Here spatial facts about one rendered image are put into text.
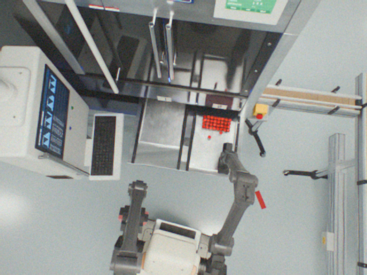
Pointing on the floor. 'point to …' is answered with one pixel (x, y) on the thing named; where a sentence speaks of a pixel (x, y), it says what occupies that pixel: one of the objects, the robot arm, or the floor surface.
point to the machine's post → (280, 52)
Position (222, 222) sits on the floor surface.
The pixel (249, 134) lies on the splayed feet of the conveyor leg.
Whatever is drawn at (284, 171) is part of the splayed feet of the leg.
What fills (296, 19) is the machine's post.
